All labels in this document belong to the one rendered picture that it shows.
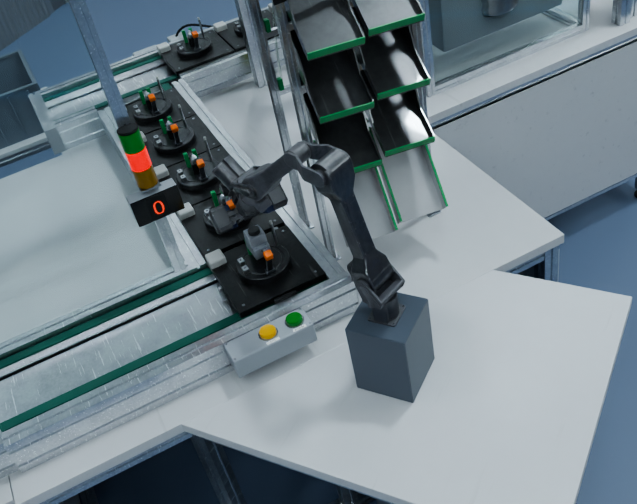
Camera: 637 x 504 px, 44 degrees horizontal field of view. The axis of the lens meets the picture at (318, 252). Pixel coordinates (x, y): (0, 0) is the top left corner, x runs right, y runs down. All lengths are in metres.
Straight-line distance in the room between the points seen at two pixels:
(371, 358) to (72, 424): 0.70
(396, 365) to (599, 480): 1.16
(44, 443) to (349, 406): 0.70
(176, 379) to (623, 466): 1.50
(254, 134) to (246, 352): 1.11
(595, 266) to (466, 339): 1.52
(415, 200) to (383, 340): 0.52
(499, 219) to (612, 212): 1.45
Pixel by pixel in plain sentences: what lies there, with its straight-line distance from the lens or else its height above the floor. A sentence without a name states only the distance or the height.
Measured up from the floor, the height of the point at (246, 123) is 0.86.
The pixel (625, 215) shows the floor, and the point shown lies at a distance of 3.64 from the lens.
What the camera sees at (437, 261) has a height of 0.86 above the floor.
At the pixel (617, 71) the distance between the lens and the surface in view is 3.21.
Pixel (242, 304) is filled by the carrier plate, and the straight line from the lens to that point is 1.96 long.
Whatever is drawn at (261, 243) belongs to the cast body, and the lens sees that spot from 1.98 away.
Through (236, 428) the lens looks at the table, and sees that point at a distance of 1.86.
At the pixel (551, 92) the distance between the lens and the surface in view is 3.02.
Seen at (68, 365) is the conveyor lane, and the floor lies 0.92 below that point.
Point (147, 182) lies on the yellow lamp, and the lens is 1.92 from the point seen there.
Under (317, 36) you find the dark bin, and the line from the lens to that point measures 1.78.
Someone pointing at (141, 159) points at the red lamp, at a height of 1.34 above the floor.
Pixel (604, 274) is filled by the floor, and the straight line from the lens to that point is 3.35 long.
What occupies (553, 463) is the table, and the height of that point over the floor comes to 0.86.
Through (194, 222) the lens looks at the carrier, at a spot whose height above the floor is 0.97.
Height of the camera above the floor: 2.30
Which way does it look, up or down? 40 degrees down
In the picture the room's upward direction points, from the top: 13 degrees counter-clockwise
